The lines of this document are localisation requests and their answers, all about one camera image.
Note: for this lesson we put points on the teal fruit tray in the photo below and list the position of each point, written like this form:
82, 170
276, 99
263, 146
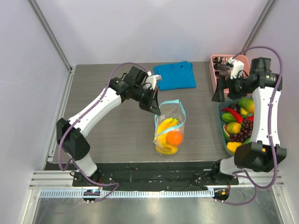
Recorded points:
231, 104

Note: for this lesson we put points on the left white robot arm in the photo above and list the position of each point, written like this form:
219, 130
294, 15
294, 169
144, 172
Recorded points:
138, 84

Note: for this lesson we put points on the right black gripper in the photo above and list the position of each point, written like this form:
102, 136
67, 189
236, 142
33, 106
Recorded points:
223, 86

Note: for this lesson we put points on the toy watermelon slice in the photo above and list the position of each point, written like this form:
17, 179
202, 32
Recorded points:
225, 132

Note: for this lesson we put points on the red toy strawberry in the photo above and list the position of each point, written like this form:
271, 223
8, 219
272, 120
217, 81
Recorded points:
250, 118

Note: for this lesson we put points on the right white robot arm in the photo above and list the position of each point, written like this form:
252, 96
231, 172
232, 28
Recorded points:
263, 153

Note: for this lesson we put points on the clear zip top bag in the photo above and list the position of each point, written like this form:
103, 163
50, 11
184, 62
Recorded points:
169, 109

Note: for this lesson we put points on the blue folded cloth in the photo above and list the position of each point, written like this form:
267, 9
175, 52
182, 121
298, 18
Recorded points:
175, 76

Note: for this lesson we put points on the green toy starfruit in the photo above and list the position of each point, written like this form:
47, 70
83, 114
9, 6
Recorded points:
228, 117

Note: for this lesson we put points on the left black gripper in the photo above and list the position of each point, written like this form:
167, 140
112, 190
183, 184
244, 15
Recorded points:
151, 105

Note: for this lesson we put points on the toy grapes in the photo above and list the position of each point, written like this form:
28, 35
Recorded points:
244, 134

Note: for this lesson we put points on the pink compartment tray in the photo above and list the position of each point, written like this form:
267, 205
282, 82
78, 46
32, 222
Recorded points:
242, 58

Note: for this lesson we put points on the black clips in tray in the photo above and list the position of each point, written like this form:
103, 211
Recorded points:
220, 66

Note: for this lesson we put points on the toy orange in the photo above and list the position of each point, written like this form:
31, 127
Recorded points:
175, 138

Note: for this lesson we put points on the red toy chili pepper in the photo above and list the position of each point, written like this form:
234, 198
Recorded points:
237, 116

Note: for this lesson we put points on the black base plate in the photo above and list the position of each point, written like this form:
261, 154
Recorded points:
163, 176

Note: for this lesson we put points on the yellow toy mango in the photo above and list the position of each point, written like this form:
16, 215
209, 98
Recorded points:
166, 150

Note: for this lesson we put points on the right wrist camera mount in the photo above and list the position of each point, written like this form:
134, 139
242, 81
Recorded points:
236, 67

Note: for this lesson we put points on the slotted cable duct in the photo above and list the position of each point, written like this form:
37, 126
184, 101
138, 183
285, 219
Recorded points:
92, 193

